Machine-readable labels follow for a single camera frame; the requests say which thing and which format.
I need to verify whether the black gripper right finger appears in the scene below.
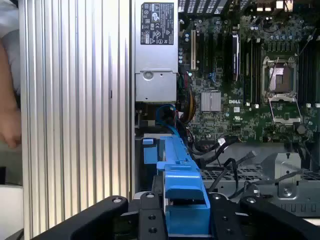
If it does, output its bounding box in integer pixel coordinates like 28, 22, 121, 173
208, 192, 320, 240

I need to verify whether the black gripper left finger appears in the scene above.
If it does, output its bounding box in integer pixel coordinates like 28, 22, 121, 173
31, 192, 168, 240

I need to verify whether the black disk wire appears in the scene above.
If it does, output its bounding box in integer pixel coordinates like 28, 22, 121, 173
199, 152, 256, 172

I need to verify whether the hard disk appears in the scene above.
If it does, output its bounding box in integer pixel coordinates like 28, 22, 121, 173
141, 134, 211, 238

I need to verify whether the grey metal disk bay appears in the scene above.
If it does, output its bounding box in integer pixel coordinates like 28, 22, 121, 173
199, 152, 320, 218

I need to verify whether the black RAM slot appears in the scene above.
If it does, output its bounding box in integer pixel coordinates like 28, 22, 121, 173
255, 41, 262, 104
249, 39, 256, 104

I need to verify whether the black expansion slot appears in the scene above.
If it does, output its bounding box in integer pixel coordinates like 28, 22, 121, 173
198, 31, 205, 74

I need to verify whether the white expansion slot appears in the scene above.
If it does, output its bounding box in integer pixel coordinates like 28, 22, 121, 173
190, 29, 197, 71

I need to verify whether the person's bare hand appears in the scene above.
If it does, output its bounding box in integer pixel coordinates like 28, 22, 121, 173
0, 107, 23, 149

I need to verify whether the black open PC case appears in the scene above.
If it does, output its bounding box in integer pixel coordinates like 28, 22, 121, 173
128, 0, 320, 218

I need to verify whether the green motherboard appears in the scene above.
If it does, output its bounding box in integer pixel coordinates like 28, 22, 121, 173
177, 0, 320, 151

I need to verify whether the silver chipset heatsink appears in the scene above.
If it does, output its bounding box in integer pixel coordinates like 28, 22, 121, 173
201, 91, 222, 112

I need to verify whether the CPU socket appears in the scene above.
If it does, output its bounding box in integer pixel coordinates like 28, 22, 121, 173
261, 56, 299, 99

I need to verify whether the thin metal locking lever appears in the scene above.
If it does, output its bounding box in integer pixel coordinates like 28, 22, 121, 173
266, 56, 281, 91
296, 34, 315, 57

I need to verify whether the silver power supply unit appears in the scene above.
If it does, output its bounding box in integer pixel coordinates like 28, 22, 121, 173
134, 0, 179, 103

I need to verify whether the black graphics card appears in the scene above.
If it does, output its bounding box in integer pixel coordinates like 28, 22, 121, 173
231, 31, 242, 82

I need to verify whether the person's white shirt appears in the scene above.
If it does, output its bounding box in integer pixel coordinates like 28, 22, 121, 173
0, 0, 21, 95

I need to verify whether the black wire with white label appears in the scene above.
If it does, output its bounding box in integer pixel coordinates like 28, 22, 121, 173
187, 136, 241, 155

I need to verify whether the metal socket cover frame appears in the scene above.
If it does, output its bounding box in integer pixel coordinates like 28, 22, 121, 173
267, 96, 303, 126

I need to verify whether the blue disk wire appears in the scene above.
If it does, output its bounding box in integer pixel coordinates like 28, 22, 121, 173
155, 104, 181, 138

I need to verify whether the yellow power wire bundle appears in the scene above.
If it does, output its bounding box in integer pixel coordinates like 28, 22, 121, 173
188, 88, 198, 121

